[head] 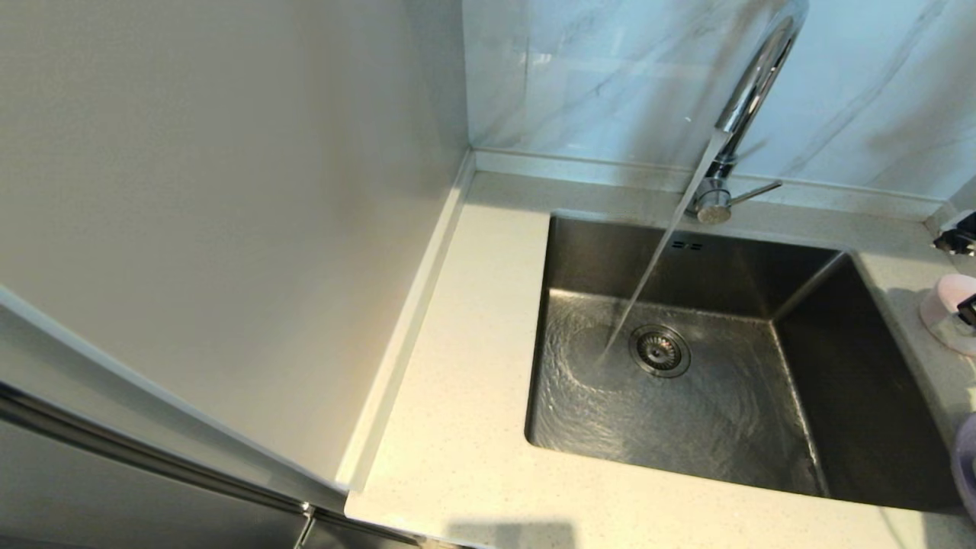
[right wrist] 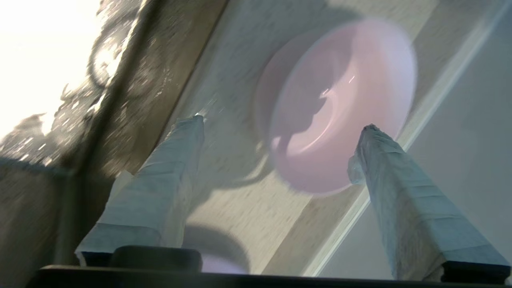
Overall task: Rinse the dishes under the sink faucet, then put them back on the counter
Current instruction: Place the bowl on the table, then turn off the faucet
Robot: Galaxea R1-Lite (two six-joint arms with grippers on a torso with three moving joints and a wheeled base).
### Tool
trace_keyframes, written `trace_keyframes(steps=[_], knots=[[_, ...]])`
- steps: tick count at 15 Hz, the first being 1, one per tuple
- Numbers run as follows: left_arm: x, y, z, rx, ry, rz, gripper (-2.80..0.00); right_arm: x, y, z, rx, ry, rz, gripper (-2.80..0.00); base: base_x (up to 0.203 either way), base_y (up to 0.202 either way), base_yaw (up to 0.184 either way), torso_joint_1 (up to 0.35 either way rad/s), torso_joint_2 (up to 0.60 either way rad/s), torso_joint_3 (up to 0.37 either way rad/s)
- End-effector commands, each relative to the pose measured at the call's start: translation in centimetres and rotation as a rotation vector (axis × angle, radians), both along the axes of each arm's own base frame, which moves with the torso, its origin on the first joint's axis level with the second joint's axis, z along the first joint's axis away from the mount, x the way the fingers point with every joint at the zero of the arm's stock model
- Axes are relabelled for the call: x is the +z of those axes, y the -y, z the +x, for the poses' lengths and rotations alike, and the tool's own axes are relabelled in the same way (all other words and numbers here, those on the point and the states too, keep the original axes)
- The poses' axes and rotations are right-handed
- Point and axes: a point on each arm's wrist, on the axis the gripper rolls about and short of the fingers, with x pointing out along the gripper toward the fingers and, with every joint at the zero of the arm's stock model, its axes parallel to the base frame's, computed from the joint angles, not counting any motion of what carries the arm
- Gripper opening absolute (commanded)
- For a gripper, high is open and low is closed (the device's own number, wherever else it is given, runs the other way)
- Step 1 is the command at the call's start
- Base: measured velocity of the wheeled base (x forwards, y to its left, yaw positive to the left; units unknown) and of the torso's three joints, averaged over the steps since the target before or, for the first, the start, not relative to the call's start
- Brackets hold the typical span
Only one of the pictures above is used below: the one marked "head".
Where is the pink bowl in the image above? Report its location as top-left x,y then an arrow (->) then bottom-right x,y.
919,274 -> 976,356

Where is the lilac plate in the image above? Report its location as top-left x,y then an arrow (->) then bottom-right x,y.
953,414 -> 976,523

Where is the chrome gooseneck faucet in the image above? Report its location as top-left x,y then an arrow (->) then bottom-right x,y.
685,0 -> 809,226

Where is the stainless steel sink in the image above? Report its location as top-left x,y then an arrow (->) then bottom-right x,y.
525,213 -> 965,513

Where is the round metal drain strainer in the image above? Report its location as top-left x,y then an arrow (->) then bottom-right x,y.
629,325 -> 692,379

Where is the running water stream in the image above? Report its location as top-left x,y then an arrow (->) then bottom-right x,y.
599,131 -> 729,363

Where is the white tall cabinet panel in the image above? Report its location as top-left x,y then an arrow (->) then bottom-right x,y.
0,0 -> 470,510

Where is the grey appliance front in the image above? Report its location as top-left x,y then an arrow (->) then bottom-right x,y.
0,370 -> 428,549

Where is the chrome bar handle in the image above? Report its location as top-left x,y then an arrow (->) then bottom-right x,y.
0,372 -> 317,519

